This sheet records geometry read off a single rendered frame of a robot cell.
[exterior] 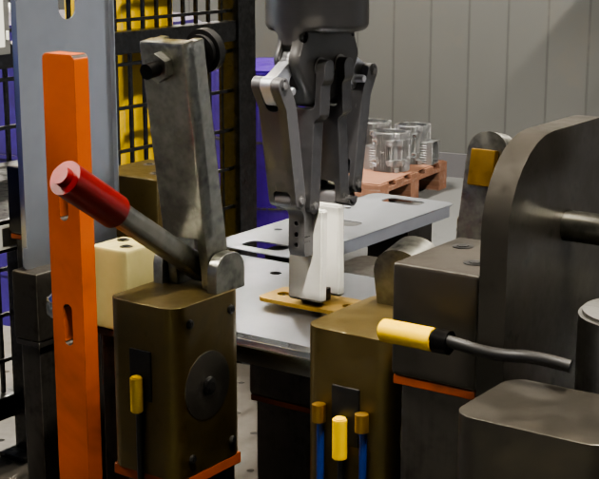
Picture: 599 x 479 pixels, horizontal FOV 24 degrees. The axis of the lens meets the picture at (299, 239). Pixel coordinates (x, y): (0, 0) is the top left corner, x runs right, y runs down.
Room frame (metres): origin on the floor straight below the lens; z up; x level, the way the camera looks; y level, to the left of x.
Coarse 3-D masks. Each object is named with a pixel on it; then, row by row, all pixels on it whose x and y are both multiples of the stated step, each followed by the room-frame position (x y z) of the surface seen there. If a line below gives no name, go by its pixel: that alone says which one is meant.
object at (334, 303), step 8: (280, 288) 1.04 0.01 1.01; (288, 288) 1.04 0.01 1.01; (328, 288) 1.01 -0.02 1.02; (264, 296) 1.02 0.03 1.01; (272, 296) 1.02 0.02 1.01; (280, 296) 1.02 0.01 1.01; (288, 296) 1.02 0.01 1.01; (328, 296) 1.01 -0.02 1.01; (336, 296) 1.02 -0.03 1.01; (280, 304) 1.00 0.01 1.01; (288, 304) 1.00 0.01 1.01; (296, 304) 0.99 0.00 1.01; (304, 304) 0.99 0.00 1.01; (312, 304) 0.99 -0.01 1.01; (320, 304) 0.99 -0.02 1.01; (328, 304) 0.99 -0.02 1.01; (336, 304) 0.99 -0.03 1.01; (344, 304) 0.99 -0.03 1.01; (320, 312) 0.98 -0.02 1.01; (328, 312) 0.98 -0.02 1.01
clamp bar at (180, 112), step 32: (192, 32) 0.90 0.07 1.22; (160, 64) 0.86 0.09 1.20; (192, 64) 0.86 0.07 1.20; (160, 96) 0.87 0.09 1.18; (192, 96) 0.86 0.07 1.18; (160, 128) 0.88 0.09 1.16; (192, 128) 0.86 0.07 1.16; (160, 160) 0.88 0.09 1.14; (192, 160) 0.87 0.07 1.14; (160, 192) 0.89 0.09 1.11; (192, 192) 0.87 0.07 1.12; (192, 224) 0.87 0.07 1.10
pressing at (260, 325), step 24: (264, 264) 1.14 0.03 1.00; (288, 264) 1.14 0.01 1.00; (240, 288) 1.07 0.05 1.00; (264, 288) 1.07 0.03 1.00; (360, 288) 1.07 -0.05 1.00; (48, 312) 1.03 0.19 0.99; (240, 312) 1.00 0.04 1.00; (264, 312) 1.00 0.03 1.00; (288, 312) 1.00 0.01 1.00; (312, 312) 1.00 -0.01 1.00; (240, 336) 0.93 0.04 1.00; (264, 336) 0.94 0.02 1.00; (288, 336) 0.94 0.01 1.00; (240, 360) 0.92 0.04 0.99; (264, 360) 0.91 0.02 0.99; (288, 360) 0.89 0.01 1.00
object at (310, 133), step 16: (320, 64) 0.98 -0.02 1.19; (320, 80) 0.98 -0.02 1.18; (320, 96) 0.98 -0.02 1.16; (304, 112) 0.99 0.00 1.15; (320, 112) 0.98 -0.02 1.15; (304, 128) 0.99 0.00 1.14; (320, 128) 0.99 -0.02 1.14; (304, 144) 0.99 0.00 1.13; (320, 144) 0.99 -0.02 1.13; (304, 160) 0.98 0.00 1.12; (320, 160) 0.99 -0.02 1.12; (304, 176) 0.98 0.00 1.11
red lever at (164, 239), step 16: (64, 176) 0.79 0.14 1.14; (80, 176) 0.79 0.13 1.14; (64, 192) 0.79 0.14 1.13; (80, 192) 0.79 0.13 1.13; (96, 192) 0.80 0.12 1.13; (112, 192) 0.81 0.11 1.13; (80, 208) 0.80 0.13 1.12; (96, 208) 0.80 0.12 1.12; (112, 208) 0.81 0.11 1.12; (128, 208) 0.82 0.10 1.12; (112, 224) 0.82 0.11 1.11; (128, 224) 0.83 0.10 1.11; (144, 224) 0.84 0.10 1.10; (144, 240) 0.84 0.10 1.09; (160, 240) 0.85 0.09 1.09; (176, 240) 0.86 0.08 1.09; (160, 256) 0.87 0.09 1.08; (176, 256) 0.86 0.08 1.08; (192, 256) 0.88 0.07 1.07; (192, 272) 0.88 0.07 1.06
